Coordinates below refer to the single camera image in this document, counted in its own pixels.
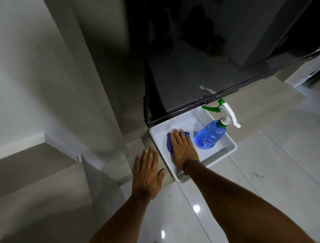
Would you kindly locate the person's left hand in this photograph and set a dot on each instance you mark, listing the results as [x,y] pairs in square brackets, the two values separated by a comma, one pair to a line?
[146,177]

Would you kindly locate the person's right hand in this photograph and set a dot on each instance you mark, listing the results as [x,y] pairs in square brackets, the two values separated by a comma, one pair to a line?
[183,152]

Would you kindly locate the person's left little finger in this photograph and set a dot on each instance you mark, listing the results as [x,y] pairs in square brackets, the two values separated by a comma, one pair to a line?
[137,164]

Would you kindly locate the person's left thumb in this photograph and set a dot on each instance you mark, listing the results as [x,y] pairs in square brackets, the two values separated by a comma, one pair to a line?
[161,174]

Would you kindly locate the person's right middle finger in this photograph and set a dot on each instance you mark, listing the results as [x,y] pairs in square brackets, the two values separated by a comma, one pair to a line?
[181,137]

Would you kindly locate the person's left middle finger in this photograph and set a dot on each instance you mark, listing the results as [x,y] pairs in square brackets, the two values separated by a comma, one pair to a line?
[150,158]

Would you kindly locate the blue cleaning cloth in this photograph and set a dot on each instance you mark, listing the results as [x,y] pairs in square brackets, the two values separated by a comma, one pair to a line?
[169,144]

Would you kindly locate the person's left forearm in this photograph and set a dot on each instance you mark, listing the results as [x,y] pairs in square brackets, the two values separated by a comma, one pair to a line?
[125,220]

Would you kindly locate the person's right forearm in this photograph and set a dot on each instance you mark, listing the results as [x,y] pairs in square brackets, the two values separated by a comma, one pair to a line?
[240,207]

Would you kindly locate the blue spray bottle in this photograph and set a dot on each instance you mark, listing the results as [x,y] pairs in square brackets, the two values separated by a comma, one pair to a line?
[210,135]

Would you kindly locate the white plastic tray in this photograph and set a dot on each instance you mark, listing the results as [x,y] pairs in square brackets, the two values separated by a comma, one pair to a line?
[217,152]

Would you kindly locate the black refrigerator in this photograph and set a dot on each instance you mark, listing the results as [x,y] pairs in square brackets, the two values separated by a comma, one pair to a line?
[200,50]

